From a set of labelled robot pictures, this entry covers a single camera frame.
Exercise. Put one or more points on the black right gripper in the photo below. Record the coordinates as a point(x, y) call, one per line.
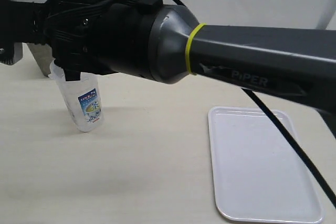
point(64, 25)

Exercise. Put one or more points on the steel cup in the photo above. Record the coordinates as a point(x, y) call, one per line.
point(43, 57)

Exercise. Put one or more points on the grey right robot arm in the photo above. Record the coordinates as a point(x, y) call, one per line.
point(165, 43)

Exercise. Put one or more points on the clear plastic tall container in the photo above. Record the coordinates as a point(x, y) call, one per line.
point(81, 95)

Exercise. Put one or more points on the white plastic tray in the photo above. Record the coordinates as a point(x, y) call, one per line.
point(257, 176)

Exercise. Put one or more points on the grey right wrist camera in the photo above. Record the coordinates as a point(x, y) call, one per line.
point(11, 53)

